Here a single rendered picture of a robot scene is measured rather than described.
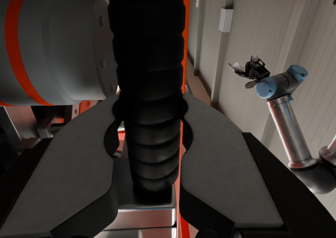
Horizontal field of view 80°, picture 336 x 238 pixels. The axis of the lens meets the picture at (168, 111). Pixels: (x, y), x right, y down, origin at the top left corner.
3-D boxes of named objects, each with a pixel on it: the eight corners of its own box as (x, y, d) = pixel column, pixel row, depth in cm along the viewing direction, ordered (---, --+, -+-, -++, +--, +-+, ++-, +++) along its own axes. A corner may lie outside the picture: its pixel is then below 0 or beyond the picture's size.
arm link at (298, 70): (296, 78, 76) (279, 98, 84) (314, 73, 80) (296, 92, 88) (281, 65, 80) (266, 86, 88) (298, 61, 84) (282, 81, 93)
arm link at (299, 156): (292, 201, 79) (247, 84, 83) (308, 190, 83) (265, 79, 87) (324, 208, 68) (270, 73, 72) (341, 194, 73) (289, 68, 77)
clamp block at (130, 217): (39, 213, 13) (62, 251, 16) (177, 207, 14) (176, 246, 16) (68, 157, 17) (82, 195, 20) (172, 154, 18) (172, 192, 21)
